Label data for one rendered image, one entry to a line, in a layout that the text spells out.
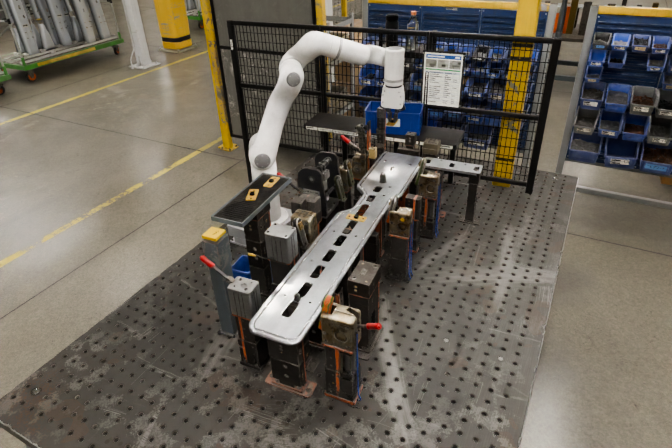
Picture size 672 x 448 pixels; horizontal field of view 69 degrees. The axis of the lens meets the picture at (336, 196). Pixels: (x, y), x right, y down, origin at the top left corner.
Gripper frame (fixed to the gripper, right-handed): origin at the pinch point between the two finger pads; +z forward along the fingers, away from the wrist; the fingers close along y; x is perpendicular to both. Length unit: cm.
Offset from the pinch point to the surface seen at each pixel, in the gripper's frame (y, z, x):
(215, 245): -31, 14, -99
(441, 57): 9, -14, 55
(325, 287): 6, 27, -91
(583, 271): 106, 127, 90
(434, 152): 15.7, 25.9, 23.5
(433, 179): 23.0, 24.2, -8.3
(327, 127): -49, 25, 33
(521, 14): 45, -37, 58
